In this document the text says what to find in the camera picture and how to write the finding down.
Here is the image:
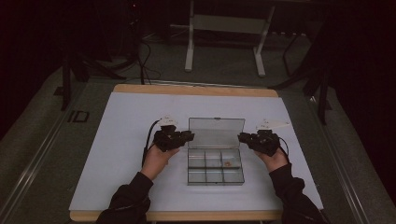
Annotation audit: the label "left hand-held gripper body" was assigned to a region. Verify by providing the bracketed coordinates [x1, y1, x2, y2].
[153, 115, 189, 153]

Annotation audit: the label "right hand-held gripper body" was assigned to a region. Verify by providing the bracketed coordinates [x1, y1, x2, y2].
[247, 119, 291, 158]

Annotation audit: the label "clear plastic compartment box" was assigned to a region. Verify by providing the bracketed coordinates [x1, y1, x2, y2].
[187, 117, 247, 187]

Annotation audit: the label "person's right hand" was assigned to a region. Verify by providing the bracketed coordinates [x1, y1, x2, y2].
[252, 147, 290, 174]

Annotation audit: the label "person's left hand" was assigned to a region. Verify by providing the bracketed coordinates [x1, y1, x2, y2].
[140, 144, 181, 181]

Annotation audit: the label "white table mat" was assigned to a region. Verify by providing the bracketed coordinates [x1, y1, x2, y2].
[68, 91, 324, 213]

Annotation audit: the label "black metal stand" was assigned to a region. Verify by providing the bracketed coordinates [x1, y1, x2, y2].
[53, 50, 128, 112]
[268, 31, 333, 126]

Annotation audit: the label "white metal stand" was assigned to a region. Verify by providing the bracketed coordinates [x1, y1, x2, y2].
[184, 0, 276, 78]

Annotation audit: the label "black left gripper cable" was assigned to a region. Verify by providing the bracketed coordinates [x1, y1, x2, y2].
[141, 119, 162, 168]

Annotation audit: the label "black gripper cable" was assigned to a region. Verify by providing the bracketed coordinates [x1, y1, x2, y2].
[141, 119, 162, 168]
[277, 136, 290, 158]

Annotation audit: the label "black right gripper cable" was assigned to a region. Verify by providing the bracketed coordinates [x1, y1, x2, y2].
[277, 136, 290, 158]

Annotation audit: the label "black floor cables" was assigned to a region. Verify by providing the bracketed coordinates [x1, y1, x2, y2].
[134, 18, 163, 86]

